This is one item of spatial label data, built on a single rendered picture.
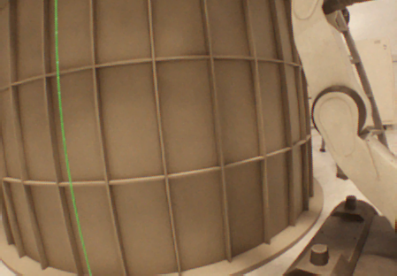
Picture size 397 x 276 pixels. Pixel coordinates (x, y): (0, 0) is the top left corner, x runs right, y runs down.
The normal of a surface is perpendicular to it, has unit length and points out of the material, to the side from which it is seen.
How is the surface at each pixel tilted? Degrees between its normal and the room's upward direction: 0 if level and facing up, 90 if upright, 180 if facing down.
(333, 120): 90
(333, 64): 90
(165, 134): 90
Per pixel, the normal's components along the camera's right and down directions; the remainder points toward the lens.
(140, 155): 0.13, 0.02
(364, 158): -0.51, 0.48
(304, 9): -0.71, 0.10
